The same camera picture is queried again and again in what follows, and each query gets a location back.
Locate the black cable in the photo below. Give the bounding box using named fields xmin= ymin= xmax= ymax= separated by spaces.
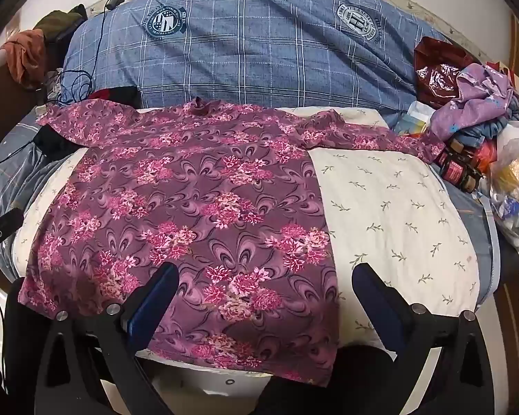
xmin=37 ymin=6 xmax=113 ymax=107

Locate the blue cloth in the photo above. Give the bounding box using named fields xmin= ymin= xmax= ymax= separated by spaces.
xmin=471 ymin=119 xmax=509 ymax=148

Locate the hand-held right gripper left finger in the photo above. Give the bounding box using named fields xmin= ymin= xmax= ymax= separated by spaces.
xmin=34 ymin=261 xmax=180 ymax=415

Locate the clear plastic bag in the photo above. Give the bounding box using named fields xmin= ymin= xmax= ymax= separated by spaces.
xmin=486 ymin=125 xmax=519 ymax=260

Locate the cream sprig-print sheet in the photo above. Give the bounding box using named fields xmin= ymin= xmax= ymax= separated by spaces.
xmin=15 ymin=106 xmax=481 ymax=364

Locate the blue plaid quilt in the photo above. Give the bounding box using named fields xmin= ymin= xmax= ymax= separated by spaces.
xmin=61 ymin=0 xmax=459 ymax=115

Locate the red and black cloth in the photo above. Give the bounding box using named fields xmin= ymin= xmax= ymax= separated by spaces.
xmin=86 ymin=86 xmax=141 ymax=109

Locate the purple floral shirt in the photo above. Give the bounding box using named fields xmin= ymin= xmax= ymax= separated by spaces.
xmin=18 ymin=99 xmax=446 ymax=387

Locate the wooden bed frame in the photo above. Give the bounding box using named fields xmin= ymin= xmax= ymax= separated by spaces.
xmin=0 ymin=47 xmax=39 ymax=156

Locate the orange cloth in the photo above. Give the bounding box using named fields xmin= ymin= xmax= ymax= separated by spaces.
xmin=2 ymin=29 xmax=48 ymax=89

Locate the purple patterned cloth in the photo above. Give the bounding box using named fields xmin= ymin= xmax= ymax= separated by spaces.
xmin=428 ymin=63 xmax=519 ymax=139

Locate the colourful paper packet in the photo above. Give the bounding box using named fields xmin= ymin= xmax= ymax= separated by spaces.
xmin=393 ymin=101 xmax=435 ymax=137

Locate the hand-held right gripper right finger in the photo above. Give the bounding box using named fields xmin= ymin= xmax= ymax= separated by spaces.
xmin=352 ymin=263 xmax=496 ymax=415

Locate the olive green cloth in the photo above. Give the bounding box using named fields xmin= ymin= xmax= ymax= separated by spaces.
xmin=37 ymin=5 xmax=87 ymax=35

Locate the red plastic bag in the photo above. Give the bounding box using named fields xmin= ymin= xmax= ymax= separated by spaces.
xmin=414 ymin=37 xmax=481 ymax=107

